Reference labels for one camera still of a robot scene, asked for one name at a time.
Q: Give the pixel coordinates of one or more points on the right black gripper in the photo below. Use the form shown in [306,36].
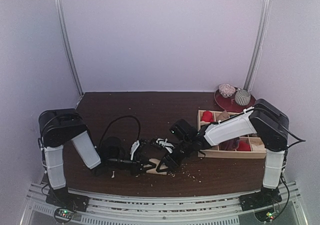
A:
[175,157]

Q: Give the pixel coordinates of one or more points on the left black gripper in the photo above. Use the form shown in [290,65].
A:
[137,161]

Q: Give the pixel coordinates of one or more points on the beige striped long sock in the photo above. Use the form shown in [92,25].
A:
[154,171]

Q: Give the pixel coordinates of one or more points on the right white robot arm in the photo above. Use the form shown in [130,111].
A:
[263,119]

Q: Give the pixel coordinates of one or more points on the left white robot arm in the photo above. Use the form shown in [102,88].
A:
[61,127]

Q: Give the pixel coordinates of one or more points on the red rolled sock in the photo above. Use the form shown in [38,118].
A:
[207,116]

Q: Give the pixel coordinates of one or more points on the maroon rolled sock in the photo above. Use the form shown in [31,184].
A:
[230,145]

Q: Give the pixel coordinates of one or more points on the tan rolled sock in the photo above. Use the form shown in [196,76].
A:
[221,116]

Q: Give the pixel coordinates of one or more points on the red sock lower compartment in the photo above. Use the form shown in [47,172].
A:
[243,146]

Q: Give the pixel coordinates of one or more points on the red round plate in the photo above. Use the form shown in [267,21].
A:
[229,104]

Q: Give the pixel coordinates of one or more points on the wooden compartment box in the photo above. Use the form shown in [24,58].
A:
[257,146]

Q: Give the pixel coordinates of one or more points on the white dotted bowl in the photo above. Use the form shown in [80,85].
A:
[226,90]

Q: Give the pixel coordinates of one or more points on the grey striped cup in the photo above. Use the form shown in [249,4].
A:
[242,97]

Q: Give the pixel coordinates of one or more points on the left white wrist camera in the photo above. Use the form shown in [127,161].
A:
[133,149]

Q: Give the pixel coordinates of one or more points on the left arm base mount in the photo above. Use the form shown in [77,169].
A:
[67,209]

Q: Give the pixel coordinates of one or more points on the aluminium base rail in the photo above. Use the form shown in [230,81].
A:
[107,209]

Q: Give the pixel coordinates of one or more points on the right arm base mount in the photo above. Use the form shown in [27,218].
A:
[264,205]

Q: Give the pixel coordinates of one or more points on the right aluminium frame post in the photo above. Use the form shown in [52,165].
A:
[257,49]

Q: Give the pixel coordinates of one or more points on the aluminium frame post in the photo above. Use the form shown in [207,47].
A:
[67,46]
[257,49]

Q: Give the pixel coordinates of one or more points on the left aluminium frame post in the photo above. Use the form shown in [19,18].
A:
[67,46]

